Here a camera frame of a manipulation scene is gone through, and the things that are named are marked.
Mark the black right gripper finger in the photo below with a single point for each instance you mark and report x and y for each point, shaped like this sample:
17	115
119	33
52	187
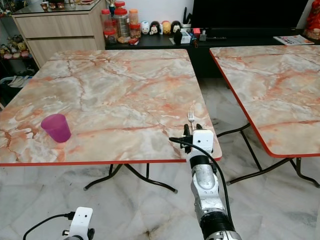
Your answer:
199	127
187	131

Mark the silver metal fork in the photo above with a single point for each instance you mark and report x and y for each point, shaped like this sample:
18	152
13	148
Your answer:
190	117

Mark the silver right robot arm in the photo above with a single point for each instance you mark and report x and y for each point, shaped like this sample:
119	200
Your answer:
209	192

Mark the black television console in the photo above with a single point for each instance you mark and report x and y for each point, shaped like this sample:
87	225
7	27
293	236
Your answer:
200	55

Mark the marble top folding table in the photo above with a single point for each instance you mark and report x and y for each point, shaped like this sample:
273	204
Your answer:
275	95
120	95

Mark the small white box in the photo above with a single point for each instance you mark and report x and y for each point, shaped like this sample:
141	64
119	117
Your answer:
186	37

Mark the black round figurine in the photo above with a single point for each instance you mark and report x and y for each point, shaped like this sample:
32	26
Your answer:
176	27

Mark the yellow round figurine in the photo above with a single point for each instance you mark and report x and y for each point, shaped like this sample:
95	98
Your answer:
166	27

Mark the black and white figurine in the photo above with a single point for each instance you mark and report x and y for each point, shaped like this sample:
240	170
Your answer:
154	28

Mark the white round figurine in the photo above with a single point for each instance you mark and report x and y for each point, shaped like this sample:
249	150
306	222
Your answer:
144	27

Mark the small red lid jar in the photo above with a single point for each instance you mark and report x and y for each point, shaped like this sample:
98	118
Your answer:
134	31
110	36

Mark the black flat television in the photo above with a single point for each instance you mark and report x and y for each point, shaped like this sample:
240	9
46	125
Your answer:
250	12

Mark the orange lid plastic jar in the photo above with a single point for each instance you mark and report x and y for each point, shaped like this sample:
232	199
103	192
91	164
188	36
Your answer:
133	16

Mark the large red lid jar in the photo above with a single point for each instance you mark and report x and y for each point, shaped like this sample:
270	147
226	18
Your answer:
121	22

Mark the printed magazine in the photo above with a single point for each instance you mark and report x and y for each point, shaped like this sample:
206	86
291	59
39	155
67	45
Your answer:
293	40

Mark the purple plastic cup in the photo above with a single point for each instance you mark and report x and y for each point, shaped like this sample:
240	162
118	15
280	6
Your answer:
57	129

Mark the tall red lid jar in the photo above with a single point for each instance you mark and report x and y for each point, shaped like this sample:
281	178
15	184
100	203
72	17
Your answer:
106	19

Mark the black shelf with plush toys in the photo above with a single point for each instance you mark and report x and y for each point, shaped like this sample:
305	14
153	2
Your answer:
14	50

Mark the light wooden drawer cabinet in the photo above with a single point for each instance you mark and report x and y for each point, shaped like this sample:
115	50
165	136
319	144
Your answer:
60	35

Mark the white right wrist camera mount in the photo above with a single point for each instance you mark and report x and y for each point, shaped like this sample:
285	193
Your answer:
203	142

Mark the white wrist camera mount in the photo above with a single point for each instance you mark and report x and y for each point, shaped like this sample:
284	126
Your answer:
81	221
203	142

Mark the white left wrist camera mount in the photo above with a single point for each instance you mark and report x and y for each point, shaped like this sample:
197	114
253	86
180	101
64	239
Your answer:
81	221

